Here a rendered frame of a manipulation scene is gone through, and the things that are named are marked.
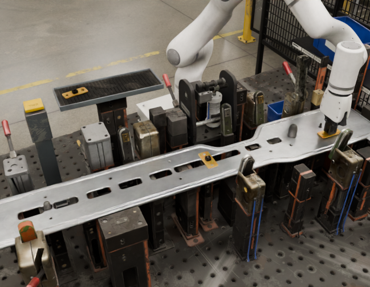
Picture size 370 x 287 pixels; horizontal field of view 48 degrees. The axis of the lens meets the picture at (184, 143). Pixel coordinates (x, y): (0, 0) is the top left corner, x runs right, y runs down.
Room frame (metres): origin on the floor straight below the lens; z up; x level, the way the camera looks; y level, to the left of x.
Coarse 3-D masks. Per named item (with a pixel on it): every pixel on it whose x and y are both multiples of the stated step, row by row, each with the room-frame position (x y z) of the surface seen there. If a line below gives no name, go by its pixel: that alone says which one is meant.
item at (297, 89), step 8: (304, 56) 1.42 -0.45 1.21; (296, 64) 1.42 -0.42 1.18; (304, 64) 1.39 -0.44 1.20; (296, 72) 1.41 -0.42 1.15; (304, 72) 1.41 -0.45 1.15; (296, 80) 1.40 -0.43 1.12; (304, 80) 1.40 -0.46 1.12; (296, 88) 1.40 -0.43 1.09; (304, 88) 1.40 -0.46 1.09; (304, 96) 1.39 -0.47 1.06
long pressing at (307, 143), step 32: (288, 128) 1.26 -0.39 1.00; (320, 128) 1.26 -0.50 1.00; (352, 128) 1.26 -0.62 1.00; (160, 160) 1.08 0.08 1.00; (192, 160) 1.08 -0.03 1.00; (224, 160) 1.08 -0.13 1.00; (256, 160) 1.08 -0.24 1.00; (288, 160) 1.08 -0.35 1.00; (32, 192) 0.93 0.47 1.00; (64, 192) 0.93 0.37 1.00; (128, 192) 0.93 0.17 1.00; (160, 192) 0.93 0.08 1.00; (0, 224) 0.81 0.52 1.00; (64, 224) 0.81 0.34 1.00
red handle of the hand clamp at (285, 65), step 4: (284, 64) 1.50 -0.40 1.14; (284, 68) 1.49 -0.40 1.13; (288, 68) 1.48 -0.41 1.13; (288, 72) 1.47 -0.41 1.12; (288, 76) 1.46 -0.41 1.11; (292, 76) 1.46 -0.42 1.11; (292, 80) 1.44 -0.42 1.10; (292, 84) 1.44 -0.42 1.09; (300, 92) 1.40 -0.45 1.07; (300, 96) 1.39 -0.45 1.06
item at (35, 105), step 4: (32, 100) 1.21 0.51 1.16; (36, 100) 1.21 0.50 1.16; (40, 100) 1.21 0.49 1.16; (24, 104) 1.19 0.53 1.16; (28, 104) 1.19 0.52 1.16; (32, 104) 1.19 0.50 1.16; (36, 104) 1.19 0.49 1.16; (40, 104) 1.19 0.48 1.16; (28, 108) 1.16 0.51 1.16; (32, 108) 1.16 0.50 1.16; (36, 108) 1.17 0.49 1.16; (40, 108) 1.17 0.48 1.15; (28, 112) 1.16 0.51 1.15
